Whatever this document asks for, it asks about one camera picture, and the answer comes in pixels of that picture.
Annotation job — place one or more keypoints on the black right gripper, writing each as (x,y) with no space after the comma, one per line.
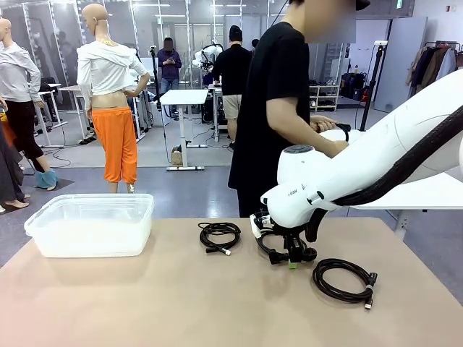
(292,240)

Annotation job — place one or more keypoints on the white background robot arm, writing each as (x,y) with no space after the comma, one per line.
(202,56)

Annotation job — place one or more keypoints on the person's right forearm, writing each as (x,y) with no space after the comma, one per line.
(307,141)

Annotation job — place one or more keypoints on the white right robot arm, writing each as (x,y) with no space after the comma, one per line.
(361,162)

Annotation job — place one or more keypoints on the person's left hand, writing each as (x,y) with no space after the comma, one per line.
(323,124)

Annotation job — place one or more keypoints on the white table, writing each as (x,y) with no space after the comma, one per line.
(434,191)

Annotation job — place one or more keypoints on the white shoe shelf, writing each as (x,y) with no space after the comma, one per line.
(323,97)

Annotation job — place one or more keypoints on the black bags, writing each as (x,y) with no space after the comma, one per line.
(352,85)

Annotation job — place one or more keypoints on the black stand with white head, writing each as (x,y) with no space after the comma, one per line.
(372,83)

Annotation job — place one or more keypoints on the person in black T-shirt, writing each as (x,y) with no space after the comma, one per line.
(275,65)

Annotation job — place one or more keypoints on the white height-adjustable desk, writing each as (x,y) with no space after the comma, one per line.
(184,97)

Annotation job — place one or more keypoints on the person with black beanie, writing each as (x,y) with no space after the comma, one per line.
(231,68)

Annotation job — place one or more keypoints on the translucent white plastic bin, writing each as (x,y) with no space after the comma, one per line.
(90,235)

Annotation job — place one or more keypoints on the orange trousers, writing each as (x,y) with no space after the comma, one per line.
(115,144)

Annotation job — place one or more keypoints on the grey partition panel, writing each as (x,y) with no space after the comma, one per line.
(398,61)

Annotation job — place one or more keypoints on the clothes rack with coats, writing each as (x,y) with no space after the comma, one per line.
(430,65)

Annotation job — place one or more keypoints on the person in purple top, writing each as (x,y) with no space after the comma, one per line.
(169,63)

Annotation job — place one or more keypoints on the black floor mat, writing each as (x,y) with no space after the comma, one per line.
(65,182)

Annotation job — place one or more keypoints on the blue shoe covers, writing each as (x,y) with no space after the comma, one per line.
(47,179)

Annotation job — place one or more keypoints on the white hooded top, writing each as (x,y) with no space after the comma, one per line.
(108,68)

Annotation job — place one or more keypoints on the white desk with thin legs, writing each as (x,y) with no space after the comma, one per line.
(50,85)

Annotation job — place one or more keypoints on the black cropped trousers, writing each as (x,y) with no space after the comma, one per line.
(21,126)

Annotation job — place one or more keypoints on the beige mannequin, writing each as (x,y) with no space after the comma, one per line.
(96,14)

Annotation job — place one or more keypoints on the grey long-sleeve shirt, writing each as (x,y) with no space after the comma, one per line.
(14,72)

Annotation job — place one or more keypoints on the pale mannequin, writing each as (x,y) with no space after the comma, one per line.
(3,30)

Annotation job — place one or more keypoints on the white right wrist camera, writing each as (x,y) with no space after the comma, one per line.
(259,224)

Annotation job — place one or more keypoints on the black camera tripod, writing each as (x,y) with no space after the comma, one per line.
(155,72)

